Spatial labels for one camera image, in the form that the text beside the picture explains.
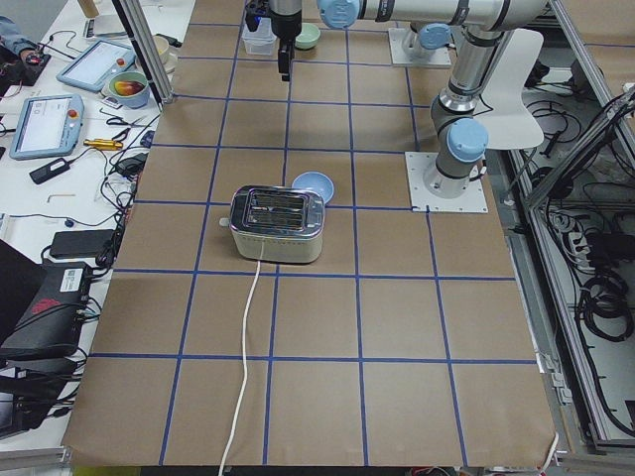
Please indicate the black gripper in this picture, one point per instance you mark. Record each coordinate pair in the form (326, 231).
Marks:
(286, 28)

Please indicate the green bowl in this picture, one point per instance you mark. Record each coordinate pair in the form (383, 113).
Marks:
(308, 37)

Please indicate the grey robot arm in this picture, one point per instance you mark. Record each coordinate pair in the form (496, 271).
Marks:
(484, 23)

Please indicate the cream bowl on plate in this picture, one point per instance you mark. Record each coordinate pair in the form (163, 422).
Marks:
(168, 57)

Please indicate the blue bowl with fruit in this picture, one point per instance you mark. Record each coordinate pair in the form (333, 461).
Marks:
(130, 88)

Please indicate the clear plastic container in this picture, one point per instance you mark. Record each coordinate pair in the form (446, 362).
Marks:
(260, 42)

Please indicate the cream and chrome toaster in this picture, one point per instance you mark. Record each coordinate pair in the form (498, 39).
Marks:
(277, 224)

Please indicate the black scissors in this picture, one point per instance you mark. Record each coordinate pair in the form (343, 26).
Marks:
(128, 126)

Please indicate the blue teach pendant far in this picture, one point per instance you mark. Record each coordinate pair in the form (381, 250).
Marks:
(91, 69)

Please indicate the blue teach pendant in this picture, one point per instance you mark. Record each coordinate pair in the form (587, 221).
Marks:
(91, 69)
(48, 126)

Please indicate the blue teach pendant near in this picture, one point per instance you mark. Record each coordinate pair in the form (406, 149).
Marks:
(48, 126)

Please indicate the black power adapter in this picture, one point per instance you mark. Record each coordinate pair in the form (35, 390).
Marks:
(50, 170)

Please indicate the black flat box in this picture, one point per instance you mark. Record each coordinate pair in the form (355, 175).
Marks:
(80, 244)

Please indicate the aluminium frame post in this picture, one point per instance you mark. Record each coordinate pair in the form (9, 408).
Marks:
(136, 27)

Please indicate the orange handled screwdriver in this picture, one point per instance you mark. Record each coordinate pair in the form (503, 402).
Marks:
(104, 145)

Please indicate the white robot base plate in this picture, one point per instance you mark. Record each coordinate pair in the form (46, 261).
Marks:
(430, 191)

